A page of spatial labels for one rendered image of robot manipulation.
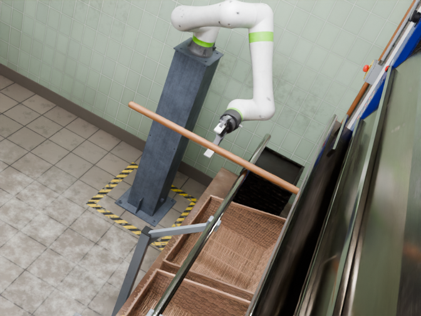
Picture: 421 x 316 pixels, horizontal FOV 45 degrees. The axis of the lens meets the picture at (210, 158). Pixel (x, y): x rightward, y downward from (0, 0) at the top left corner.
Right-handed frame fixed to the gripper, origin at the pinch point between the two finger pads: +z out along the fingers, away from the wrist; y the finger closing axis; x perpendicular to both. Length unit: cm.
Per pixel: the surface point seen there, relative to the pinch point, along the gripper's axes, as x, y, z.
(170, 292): -18, 1, 79
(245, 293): -42, 38, 31
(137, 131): 75, 105, -120
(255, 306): -40, -24, 90
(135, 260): 4, 40, 42
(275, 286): -43, -22, 78
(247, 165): -17.7, -1.0, 4.1
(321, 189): -46, -21, 25
